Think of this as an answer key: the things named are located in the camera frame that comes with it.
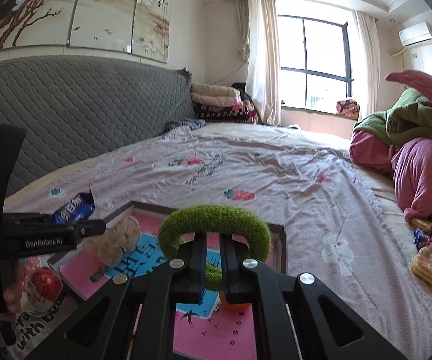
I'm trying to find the wall cable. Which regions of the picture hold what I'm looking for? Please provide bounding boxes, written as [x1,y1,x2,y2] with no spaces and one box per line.
[216,60,248,83]

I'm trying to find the cream folded blanket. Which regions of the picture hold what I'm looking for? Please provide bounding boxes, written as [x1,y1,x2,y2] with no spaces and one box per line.
[190,82,241,98]

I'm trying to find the blue cookie packet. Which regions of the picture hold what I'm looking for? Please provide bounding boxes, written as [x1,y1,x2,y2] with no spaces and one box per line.
[53,192,96,225]

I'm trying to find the dark blue cloth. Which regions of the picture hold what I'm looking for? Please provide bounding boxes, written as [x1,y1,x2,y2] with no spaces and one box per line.
[165,119,206,133]

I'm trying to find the orange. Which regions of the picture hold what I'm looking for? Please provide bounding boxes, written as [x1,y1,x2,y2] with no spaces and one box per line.
[219,292,254,311]

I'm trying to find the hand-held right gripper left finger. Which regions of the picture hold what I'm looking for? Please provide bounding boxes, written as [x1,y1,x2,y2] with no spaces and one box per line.
[23,232,208,360]

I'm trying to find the green fuzzy scrunchie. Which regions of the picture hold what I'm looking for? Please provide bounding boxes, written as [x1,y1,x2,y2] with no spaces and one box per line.
[158,204,272,291]

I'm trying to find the small yellow snack packet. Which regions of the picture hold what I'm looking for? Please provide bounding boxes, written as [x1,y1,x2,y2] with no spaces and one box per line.
[411,217,432,233]

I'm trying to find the pink quilt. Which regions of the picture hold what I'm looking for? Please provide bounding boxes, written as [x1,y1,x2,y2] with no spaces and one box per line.
[350,129,432,241]

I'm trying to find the grey quilted headboard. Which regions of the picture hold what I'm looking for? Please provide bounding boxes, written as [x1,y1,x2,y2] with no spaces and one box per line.
[0,55,196,203]

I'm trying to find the dark patterned folded blanket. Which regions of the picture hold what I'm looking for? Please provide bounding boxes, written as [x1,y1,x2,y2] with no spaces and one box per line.
[194,103,256,124]

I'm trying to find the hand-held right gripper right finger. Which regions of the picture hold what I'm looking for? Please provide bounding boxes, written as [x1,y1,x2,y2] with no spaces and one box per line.
[219,233,408,360]

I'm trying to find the patterned bag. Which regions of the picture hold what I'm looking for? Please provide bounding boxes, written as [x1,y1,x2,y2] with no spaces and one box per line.
[337,99,360,118]

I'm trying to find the pink folded blanket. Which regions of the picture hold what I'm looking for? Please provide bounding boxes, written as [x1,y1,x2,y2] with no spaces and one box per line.
[191,94,244,109]

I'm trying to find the white air conditioner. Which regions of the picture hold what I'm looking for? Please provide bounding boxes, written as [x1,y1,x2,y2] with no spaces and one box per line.
[396,21,432,47]

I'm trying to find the pink and blue book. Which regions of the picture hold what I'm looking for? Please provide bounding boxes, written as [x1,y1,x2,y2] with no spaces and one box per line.
[59,212,277,360]

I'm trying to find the black framed window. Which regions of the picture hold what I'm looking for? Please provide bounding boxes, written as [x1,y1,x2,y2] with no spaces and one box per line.
[278,15,353,113]

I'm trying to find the dark grey shallow box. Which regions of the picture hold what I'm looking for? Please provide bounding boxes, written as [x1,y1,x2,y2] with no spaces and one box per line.
[47,200,287,360]

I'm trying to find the floral wall painting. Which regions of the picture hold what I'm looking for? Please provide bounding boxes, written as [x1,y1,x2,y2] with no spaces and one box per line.
[0,0,172,62]

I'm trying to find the person's left hand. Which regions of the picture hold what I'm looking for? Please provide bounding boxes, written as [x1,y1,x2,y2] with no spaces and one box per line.
[0,262,27,315]

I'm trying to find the cream plush toy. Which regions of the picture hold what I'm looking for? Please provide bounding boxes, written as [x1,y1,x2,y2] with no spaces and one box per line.
[84,215,142,267]

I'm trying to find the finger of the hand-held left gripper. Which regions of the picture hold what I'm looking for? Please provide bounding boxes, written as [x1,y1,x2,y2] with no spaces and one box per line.
[3,212,57,226]
[49,220,107,239]

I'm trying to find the green blanket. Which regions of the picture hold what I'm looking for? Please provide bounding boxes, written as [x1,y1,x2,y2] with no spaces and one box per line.
[353,88,432,151]

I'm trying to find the cream curtain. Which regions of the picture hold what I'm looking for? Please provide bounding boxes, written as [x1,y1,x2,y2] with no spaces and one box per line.
[353,10,380,121]
[238,0,282,126]

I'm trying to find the black clothing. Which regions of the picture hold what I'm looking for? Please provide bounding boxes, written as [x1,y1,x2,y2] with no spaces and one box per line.
[231,82,252,102]

